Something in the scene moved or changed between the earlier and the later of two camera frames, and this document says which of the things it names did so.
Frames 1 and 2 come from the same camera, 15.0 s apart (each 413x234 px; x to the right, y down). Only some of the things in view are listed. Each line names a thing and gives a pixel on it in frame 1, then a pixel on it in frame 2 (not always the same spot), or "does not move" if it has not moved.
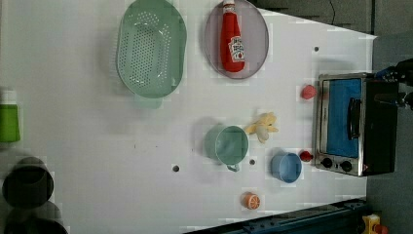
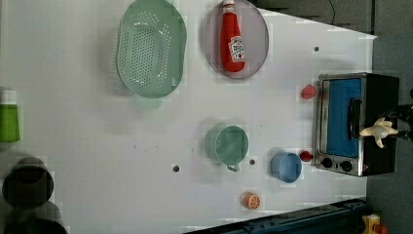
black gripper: x=401 y=71 → x=403 y=116
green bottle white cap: x=10 y=126 does not move
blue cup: x=286 y=167 does not move
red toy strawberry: x=306 y=156 does not move
